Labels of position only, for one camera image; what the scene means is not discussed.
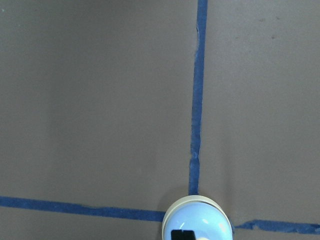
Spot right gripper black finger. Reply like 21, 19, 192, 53
170, 229, 195, 240

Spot blue cream desk bell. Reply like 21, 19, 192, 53
161, 195, 233, 240

